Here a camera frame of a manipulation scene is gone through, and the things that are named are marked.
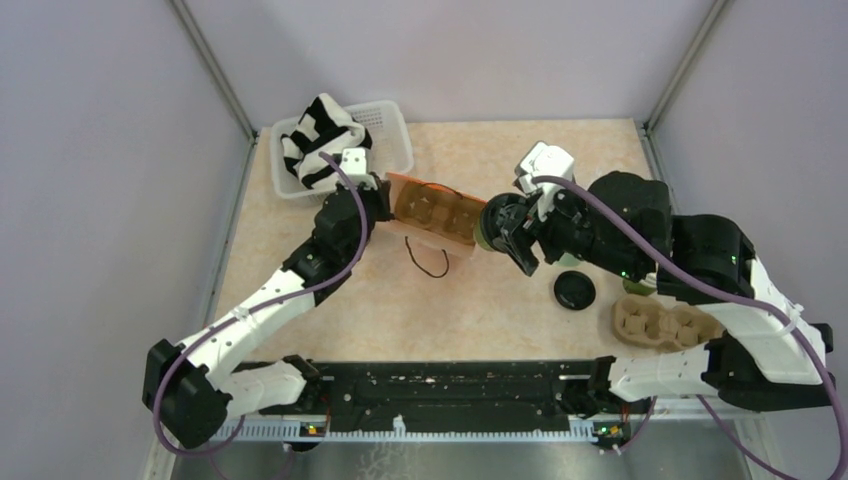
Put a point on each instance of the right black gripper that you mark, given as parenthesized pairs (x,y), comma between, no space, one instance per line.
(522,250)

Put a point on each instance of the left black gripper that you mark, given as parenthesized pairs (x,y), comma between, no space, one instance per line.
(381,196)

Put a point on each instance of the cardboard cup carrier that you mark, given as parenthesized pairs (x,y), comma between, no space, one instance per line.
(440,210)
(646,323)

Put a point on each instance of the orange paper bag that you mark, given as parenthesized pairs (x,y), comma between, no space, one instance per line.
(409,234)

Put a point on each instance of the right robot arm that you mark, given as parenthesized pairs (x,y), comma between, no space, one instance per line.
(767,357)

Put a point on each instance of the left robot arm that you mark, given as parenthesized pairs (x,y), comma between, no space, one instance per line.
(192,387)

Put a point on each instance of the white plastic basket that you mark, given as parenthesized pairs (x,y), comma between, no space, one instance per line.
(391,150)

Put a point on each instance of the green straw holder cup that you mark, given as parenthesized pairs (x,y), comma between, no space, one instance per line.
(568,261)

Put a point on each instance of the black white striped cloth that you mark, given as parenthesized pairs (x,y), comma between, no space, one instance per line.
(323,127)

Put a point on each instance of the black lid on table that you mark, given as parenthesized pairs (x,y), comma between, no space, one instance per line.
(574,290)

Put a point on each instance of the stack of paper cups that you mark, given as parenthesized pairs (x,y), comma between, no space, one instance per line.
(637,288)

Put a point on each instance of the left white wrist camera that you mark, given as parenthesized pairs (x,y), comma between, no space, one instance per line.
(355,165)

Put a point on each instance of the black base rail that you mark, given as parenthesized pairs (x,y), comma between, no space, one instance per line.
(446,402)

